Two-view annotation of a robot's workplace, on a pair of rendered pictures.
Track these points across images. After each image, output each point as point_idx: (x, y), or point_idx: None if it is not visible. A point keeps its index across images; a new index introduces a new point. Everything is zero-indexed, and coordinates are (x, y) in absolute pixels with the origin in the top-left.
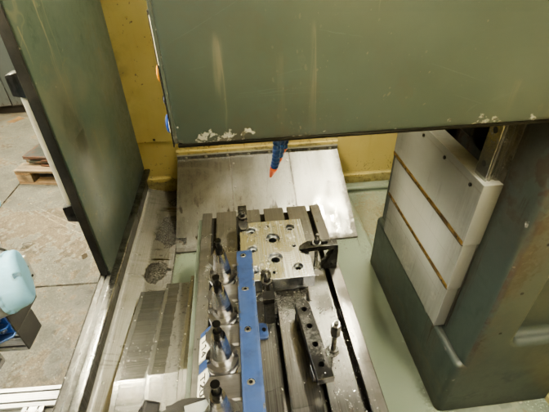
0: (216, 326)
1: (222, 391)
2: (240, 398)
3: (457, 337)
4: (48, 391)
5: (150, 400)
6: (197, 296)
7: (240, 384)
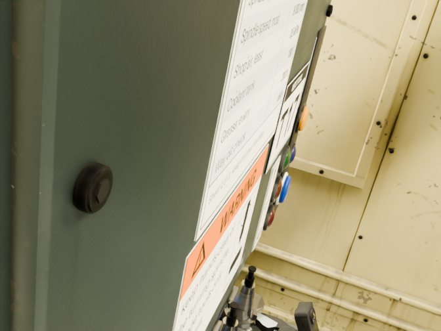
0: (235, 302)
1: (243, 284)
2: (218, 320)
3: None
4: None
5: (302, 314)
6: None
7: (214, 328)
